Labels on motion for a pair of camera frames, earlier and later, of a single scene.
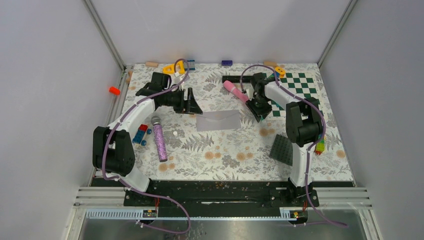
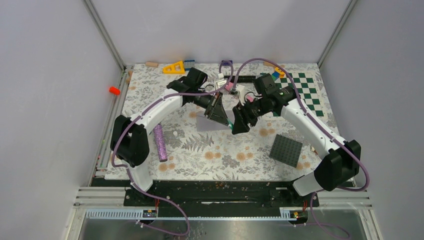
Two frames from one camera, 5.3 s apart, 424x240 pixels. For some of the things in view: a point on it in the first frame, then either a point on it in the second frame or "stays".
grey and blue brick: [192, 64] stays
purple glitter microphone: [156, 121] stays
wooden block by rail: [129, 74] stays
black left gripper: [192, 107] -> [215, 107]
